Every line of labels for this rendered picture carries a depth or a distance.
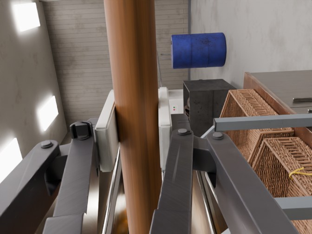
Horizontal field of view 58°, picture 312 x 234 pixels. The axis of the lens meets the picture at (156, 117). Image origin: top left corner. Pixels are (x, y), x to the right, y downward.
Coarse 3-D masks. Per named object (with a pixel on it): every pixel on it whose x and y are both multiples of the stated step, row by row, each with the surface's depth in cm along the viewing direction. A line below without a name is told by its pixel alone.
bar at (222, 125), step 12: (216, 120) 112; (228, 120) 112; (240, 120) 111; (252, 120) 111; (264, 120) 111; (276, 120) 111; (288, 120) 111; (300, 120) 111; (288, 204) 68; (300, 204) 68; (288, 216) 68; (300, 216) 68
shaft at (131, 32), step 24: (120, 0) 15; (144, 0) 16; (120, 24) 16; (144, 24) 16; (120, 48) 17; (144, 48) 17; (120, 72) 17; (144, 72) 17; (120, 96) 18; (144, 96) 18; (120, 120) 19; (144, 120) 18; (120, 144) 20; (144, 144) 19; (144, 168) 20; (144, 192) 21; (144, 216) 22
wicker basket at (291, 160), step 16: (272, 144) 115; (288, 144) 115; (304, 144) 114; (256, 160) 123; (272, 160) 123; (288, 160) 105; (304, 160) 115; (272, 176) 127; (288, 176) 127; (304, 176) 95; (272, 192) 130; (288, 192) 130; (304, 192) 88; (304, 224) 117
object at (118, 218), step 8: (120, 160) 172; (120, 168) 164; (120, 176) 157; (120, 184) 153; (120, 192) 149; (112, 200) 140; (120, 200) 146; (112, 208) 134; (120, 208) 142; (112, 216) 129; (120, 216) 139; (112, 224) 125; (120, 224) 136; (112, 232) 122; (120, 232) 133
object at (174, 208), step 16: (176, 144) 14; (192, 144) 14; (176, 160) 13; (192, 160) 13; (176, 176) 12; (192, 176) 13; (160, 192) 11; (176, 192) 11; (192, 192) 14; (160, 208) 10; (176, 208) 10; (160, 224) 9; (176, 224) 9
